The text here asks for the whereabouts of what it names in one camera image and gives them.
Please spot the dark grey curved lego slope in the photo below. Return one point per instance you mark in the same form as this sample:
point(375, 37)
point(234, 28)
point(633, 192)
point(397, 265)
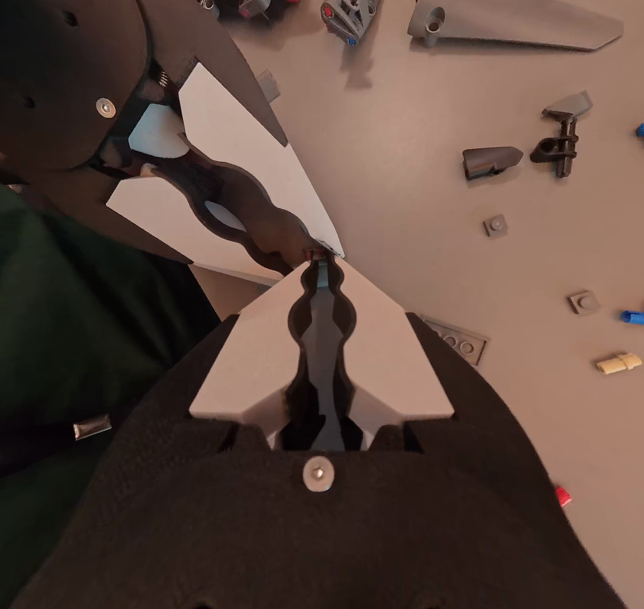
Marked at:
point(490, 161)

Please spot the grey rectangular lego plate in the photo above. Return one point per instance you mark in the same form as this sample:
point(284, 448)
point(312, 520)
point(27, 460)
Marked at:
point(463, 345)

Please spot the black lego connector grey tile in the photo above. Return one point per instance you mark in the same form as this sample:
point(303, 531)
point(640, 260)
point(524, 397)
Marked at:
point(556, 148)

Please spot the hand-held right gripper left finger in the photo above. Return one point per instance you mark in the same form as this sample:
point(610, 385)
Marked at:
point(251, 367)

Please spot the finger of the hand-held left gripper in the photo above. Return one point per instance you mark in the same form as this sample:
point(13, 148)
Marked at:
point(166, 216)
point(236, 126)

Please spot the large grey lego wing panel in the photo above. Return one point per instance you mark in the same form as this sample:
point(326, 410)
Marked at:
point(503, 15)

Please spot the small grey lego plate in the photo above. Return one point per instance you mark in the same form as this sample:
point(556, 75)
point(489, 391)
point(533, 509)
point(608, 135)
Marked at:
point(583, 303)
point(495, 226)

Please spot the short red lego bush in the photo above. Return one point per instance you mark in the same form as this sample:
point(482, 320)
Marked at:
point(562, 497)

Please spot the small grey lego assembly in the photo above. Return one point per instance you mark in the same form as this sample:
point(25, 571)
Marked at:
point(322, 273)

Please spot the grey lego engine panel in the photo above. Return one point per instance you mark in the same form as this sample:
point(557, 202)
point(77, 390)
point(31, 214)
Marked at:
point(352, 0)

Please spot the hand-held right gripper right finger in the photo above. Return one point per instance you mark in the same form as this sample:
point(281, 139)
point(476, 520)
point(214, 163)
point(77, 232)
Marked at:
point(397, 367)

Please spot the tan lego pin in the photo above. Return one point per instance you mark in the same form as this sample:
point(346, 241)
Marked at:
point(619, 362)

